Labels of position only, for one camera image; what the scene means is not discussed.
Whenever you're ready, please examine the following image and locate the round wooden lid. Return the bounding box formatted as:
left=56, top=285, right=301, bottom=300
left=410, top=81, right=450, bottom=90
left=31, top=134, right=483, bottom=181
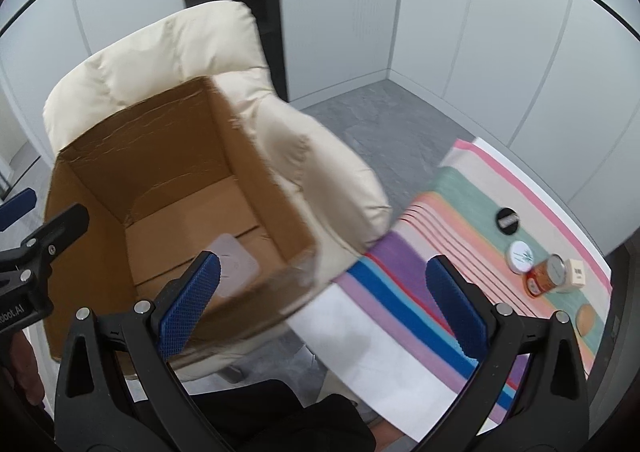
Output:
left=575, top=304, right=597, bottom=335

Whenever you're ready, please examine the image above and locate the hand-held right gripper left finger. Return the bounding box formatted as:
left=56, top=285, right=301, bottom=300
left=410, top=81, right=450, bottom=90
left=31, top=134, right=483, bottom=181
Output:
left=54, top=251, right=223, bottom=452

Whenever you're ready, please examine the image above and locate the small beige box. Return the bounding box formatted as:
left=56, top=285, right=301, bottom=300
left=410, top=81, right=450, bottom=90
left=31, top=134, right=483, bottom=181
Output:
left=557, top=257, right=586, bottom=294

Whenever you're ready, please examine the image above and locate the person's black clothing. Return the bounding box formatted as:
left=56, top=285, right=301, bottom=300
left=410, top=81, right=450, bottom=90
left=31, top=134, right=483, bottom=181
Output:
left=190, top=378, right=377, bottom=452

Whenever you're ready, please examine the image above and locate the dark cabinet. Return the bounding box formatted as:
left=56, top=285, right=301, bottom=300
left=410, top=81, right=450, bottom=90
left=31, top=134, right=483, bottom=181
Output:
left=175, top=0, right=290, bottom=102

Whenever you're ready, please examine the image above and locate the person's left hand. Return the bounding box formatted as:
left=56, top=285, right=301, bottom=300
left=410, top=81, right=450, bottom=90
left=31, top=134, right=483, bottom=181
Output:
left=0, top=331, right=46, bottom=405

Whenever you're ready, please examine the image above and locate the striped pastel blanket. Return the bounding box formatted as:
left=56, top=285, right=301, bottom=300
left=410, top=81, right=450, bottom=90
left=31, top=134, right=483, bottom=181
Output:
left=332, top=137, right=613, bottom=428

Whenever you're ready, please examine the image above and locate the striped colourful tablecloth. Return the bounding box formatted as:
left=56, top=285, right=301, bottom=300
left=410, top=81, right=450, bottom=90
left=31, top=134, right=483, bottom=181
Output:
left=287, top=136, right=613, bottom=443

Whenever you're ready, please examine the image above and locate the red labelled can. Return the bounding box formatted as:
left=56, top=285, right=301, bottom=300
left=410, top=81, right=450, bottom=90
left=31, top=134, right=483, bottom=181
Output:
left=525, top=254, right=567, bottom=297

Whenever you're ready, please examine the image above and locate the black round powder puff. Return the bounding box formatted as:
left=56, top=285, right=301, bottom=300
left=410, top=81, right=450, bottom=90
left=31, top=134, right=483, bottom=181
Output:
left=496, top=208, right=521, bottom=235

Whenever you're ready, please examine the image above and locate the brown cardboard box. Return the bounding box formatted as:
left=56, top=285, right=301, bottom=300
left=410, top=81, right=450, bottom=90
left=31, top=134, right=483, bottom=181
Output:
left=44, top=76, right=321, bottom=378

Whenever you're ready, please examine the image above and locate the cream padded armchair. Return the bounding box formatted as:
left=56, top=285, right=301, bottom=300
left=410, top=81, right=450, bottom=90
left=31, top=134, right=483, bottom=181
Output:
left=42, top=0, right=392, bottom=383

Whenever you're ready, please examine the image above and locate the round white tin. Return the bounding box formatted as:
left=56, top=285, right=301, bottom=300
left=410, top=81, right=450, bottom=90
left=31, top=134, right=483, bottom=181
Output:
left=507, top=241, right=535, bottom=274

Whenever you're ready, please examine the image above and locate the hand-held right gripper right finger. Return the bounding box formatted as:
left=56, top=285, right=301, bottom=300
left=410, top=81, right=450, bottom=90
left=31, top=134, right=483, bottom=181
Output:
left=425, top=254, right=593, bottom=452

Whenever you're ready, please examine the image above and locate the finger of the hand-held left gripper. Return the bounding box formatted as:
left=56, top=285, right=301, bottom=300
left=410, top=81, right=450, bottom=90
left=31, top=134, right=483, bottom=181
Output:
left=0, top=204, right=91, bottom=285
left=0, top=188, right=38, bottom=233

